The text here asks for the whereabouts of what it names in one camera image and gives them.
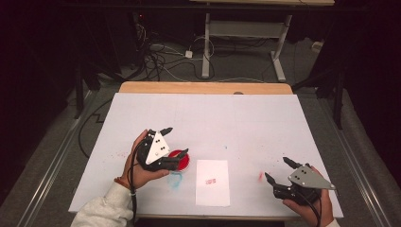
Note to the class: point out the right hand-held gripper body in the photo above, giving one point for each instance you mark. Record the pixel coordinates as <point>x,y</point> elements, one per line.
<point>304,179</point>

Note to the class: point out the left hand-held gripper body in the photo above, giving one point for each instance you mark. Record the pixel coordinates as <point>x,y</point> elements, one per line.
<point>157,149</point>

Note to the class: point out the person's left hand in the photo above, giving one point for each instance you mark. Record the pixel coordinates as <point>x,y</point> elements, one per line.
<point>138,176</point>

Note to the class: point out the person's right hand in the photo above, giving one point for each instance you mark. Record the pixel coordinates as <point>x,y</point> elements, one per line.
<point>310,214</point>

